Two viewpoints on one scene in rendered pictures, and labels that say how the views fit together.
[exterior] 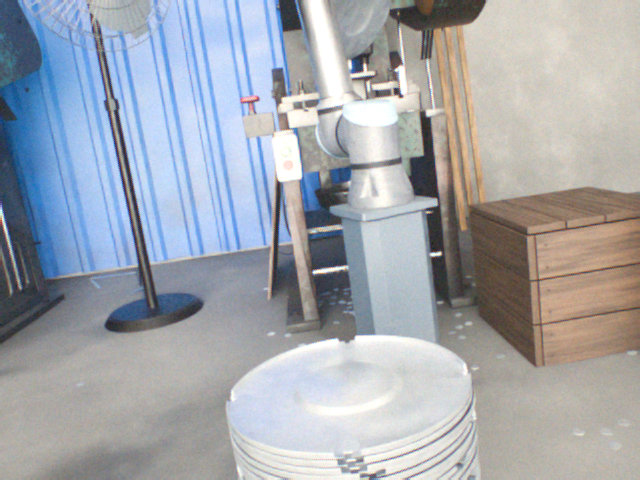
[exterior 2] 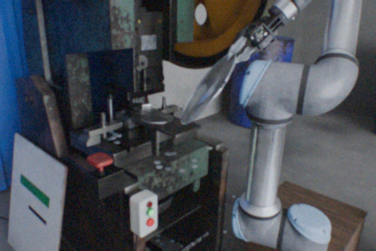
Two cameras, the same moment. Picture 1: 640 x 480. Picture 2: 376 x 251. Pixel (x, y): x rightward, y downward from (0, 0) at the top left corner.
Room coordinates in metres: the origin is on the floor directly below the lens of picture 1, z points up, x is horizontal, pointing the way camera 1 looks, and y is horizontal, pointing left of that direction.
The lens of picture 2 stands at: (0.99, 0.65, 1.22)
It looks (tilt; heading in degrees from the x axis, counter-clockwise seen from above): 21 degrees down; 312
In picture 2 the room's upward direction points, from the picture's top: 2 degrees clockwise
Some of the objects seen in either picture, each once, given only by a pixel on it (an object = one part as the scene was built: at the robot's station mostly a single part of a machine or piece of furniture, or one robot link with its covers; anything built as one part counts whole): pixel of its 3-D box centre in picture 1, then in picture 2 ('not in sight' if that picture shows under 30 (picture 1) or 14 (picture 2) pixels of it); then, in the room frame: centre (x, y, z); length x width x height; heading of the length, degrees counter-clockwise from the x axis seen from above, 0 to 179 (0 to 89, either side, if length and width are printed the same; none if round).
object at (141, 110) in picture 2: not in sight; (137, 115); (2.05, -0.16, 0.76); 0.15 x 0.09 x 0.05; 91
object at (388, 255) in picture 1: (393, 296); not in sight; (1.27, -0.15, 0.23); 0.19 x 0.19 x 0.45; 20
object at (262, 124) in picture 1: (262, 141); (107, 194); (1.82, 0.14, 0.62); 0.10 x 0.06 x 0.20; 91
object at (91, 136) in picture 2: (299, 95); (101, 125); (2.05, 0.00, 0.76); 0.17 x 0.06 x 0.10; 91
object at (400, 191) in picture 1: (378, 181); not in sight; (1.27, -0.15, 0.50); 0.15 x 0.15 x 0.10
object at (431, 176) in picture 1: (421, 161); (160, 152); (2.20, -0.43, 0.45); 0.92 x 0.12 x 0.90; 1
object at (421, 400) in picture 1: (347, 385); not in sight; (0.62, 0.00, 0.33); 0.29 x 0.29 x 0.01
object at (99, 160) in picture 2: (251, 109); (100, 168); (1.82, 0.16, 0.72); 0.07 x 0.06 x 0.08; 1
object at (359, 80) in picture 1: (353, 96); (165, 136); (1.88, -0.17, 0.72); 0.25 x 0.14 x 0.14; 1
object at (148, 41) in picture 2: not in sight; (141, 48); (2.01, -0.17, 1.04); 0.17 x 0.15 x 0.30; 1
